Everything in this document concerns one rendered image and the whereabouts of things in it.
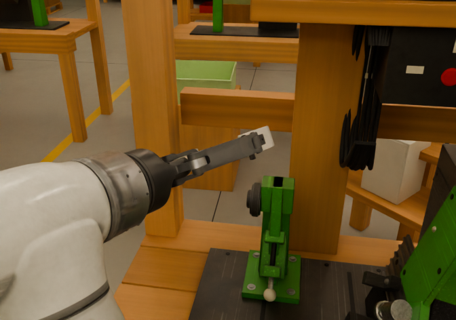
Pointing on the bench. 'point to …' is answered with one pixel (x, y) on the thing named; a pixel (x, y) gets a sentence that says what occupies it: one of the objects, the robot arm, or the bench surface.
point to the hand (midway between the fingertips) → (228, 149)
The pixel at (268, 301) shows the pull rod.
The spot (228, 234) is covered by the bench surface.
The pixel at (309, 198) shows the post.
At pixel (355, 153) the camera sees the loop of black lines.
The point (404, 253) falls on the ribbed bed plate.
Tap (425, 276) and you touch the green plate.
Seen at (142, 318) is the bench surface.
